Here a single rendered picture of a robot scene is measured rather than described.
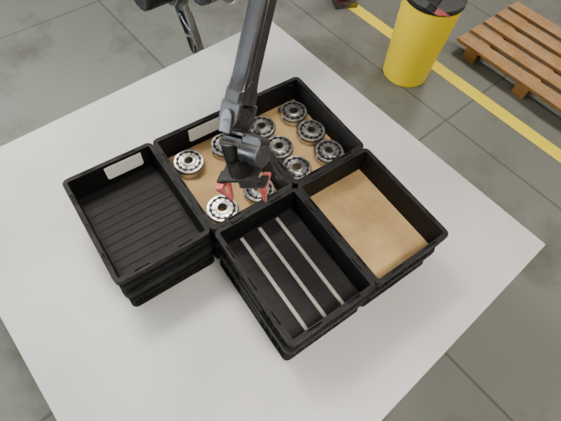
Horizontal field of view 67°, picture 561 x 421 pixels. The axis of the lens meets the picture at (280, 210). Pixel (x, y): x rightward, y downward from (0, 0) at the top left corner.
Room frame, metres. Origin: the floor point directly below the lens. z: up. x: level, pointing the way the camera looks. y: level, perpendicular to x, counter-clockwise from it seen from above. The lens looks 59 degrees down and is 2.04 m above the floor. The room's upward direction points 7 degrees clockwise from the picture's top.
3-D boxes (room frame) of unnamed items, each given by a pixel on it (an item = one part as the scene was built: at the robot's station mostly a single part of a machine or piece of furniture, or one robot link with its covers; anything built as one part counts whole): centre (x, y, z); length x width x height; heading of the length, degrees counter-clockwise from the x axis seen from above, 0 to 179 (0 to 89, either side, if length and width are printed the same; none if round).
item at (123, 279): (0.61, 0.43, 0.92); 0.40 x 0.30 x 0.02; 41
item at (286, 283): (0.50, -0.05, 0.87); 0.40 x 0.30 x 0.11; 41
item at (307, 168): (0.88, -0.04, 0.86); 0.10 x 0.10 x 0.01
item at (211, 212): (0.68, 0.19, 0.86); 0.10 x 0.10 x 0.01
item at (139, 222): (0.61, 0.43, 0.87); 0.40 x 0.30 x 0.11; 41
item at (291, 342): (0.50, -0.05, 0.92); 0.40 x 0.30 x 0.02; 41
